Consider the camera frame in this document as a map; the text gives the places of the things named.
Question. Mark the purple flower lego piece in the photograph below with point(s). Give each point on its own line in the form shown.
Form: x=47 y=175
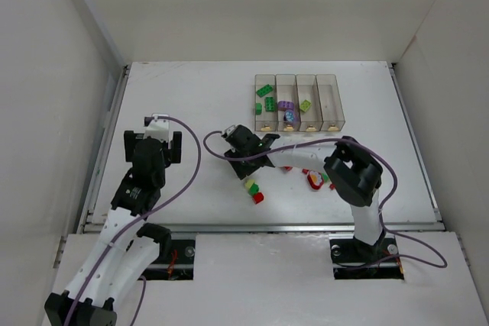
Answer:
x=289 y=117

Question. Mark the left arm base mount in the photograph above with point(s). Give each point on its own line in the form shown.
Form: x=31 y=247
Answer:
x=176 y=257

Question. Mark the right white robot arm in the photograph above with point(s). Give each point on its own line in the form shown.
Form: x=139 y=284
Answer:
x=355 y=174

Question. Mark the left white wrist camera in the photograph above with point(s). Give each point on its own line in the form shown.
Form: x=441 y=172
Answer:
x=157 y=127

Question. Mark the clear container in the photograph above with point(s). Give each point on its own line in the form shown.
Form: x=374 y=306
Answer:
x=267 y=121
x=333 y=118
x=306 y=86
x=286 y=90

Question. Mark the aluminium rail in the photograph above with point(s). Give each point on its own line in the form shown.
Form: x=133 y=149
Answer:
x=294 y=228

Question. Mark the red square lego brick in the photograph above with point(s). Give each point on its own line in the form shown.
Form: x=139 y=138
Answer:
x=258 y=198

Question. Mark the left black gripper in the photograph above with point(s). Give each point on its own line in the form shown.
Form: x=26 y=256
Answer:
x=130 y=144

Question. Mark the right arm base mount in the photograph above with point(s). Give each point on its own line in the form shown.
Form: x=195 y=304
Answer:
x=354 y=260

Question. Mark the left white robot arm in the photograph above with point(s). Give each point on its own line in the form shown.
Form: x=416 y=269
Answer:
x=127 y=243

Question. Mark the purple rounded lego brick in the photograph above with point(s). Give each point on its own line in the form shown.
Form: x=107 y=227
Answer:
x=285 y=105

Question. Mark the pale yellow lego brick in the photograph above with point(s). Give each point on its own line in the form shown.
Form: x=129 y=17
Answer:
x=249 y=183

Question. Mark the green lego plate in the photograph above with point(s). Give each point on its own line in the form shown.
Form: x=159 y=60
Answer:
x=269 y=104

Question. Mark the light green lego brick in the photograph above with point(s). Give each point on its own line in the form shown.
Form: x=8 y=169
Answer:
x=305 y=105

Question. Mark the long green lego brick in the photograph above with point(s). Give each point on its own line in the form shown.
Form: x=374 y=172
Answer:
x=264 y=90

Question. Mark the small green lego brick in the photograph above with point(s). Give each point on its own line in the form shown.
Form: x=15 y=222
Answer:
x=254 y=189

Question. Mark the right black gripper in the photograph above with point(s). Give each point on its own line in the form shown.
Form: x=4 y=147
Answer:
x=243 y=159

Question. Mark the red flower lego piece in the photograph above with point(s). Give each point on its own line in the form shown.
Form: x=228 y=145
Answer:
x=315 y=180

